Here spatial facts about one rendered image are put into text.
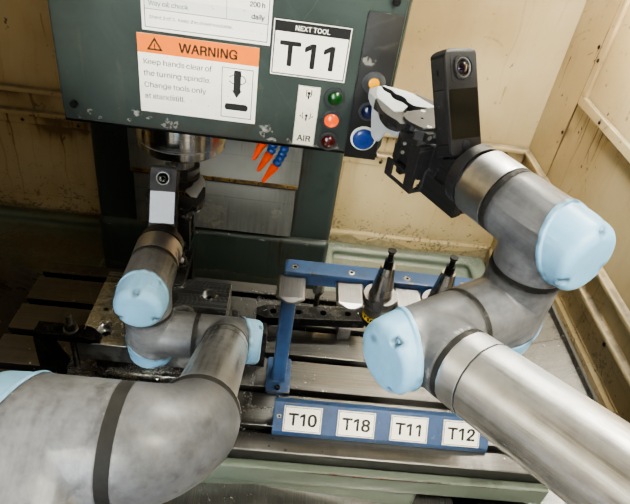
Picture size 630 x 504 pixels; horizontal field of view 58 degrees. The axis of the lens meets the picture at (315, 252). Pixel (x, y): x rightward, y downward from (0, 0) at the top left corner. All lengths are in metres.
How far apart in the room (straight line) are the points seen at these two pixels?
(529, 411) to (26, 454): 0.41
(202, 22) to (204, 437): 0.49
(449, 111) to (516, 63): 1.33
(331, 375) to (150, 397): 0.82
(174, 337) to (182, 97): 0.37
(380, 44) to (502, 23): 1.16
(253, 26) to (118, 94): 0.21
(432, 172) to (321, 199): 1.01
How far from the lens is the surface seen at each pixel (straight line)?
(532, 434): 0.47
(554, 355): 1.69
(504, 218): 0.58
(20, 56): 2.08
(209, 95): 0.80
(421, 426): 1.24
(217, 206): 1.67
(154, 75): 0.81
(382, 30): 0.76
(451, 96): 0.64
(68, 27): 0.83
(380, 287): 1.03
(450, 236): 2.24
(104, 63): 0.83
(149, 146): 1.02
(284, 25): 0.76
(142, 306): 0.86
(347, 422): 1.21
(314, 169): 1.61
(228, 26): 0.77
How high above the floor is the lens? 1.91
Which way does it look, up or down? 37 degrees down
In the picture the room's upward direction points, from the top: 9 degrees clockwise
